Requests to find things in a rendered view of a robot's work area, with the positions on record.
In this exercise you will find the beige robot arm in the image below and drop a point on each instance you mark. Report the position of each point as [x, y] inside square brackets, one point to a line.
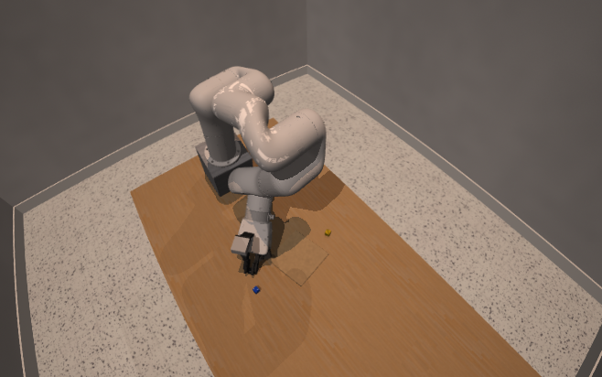
[289, 155]

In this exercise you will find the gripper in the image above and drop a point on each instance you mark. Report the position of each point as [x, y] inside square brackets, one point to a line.
[259, 242]

